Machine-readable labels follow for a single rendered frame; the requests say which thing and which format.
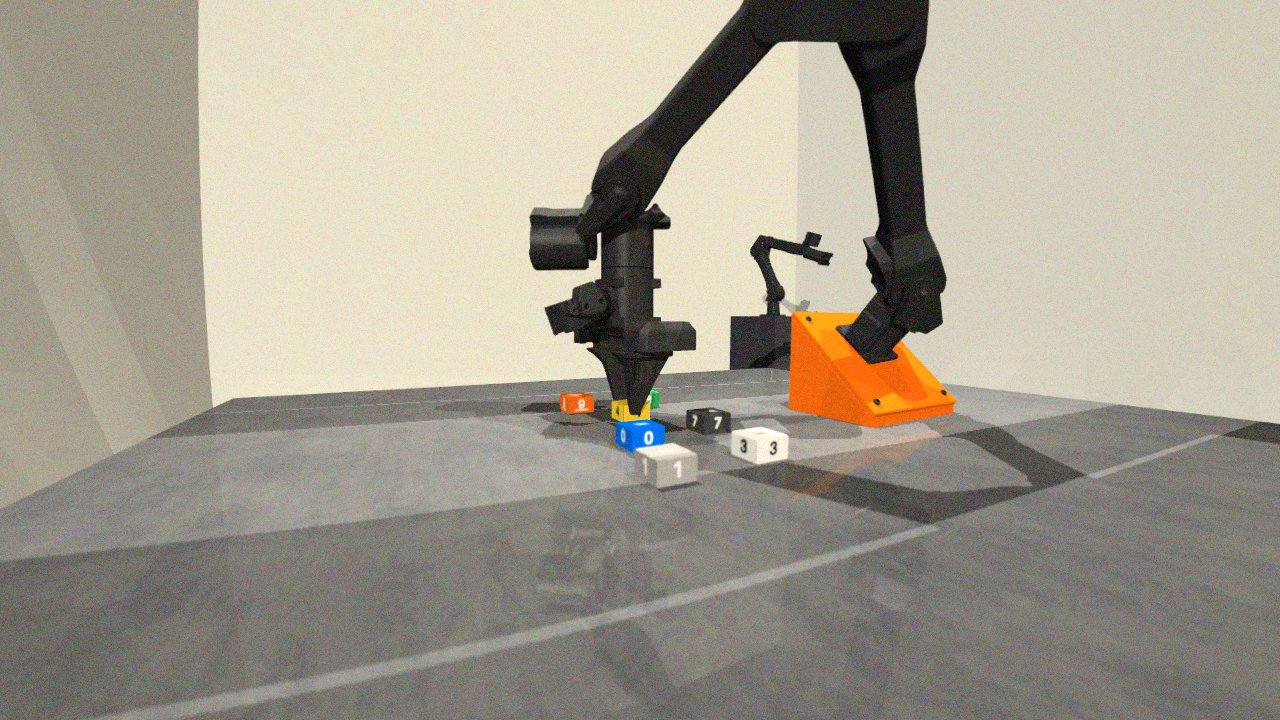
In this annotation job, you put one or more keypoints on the yellow block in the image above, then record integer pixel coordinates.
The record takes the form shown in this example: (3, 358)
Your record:
(620, 411)

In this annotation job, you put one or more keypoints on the blue block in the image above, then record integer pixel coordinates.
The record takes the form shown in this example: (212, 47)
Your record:
(639, 434)

